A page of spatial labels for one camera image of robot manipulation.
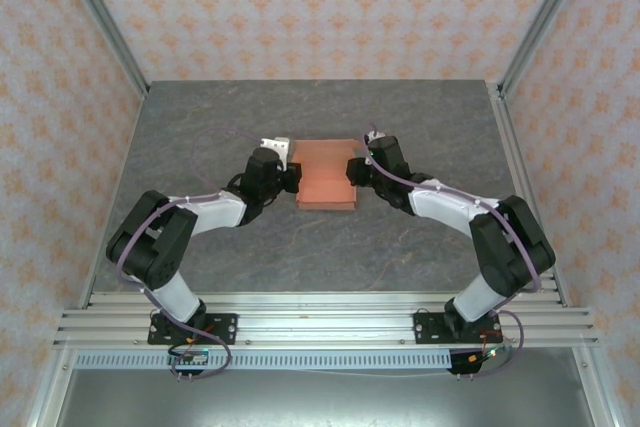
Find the orange paper box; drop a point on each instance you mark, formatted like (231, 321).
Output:
(325, 187)

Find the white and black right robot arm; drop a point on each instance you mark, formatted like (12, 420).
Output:
(445, 207)

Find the wide aluminium table side rail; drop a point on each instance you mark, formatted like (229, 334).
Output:
(514, 147)

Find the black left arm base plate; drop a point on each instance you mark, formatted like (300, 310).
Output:
(222, 328)

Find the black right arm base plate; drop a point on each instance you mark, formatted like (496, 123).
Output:
(427, 327)

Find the aluminium mounting rail beam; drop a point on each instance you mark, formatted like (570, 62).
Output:
(325, 329)

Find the aluminium frame post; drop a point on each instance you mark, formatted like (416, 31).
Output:
(100, 22)
(545, 22)

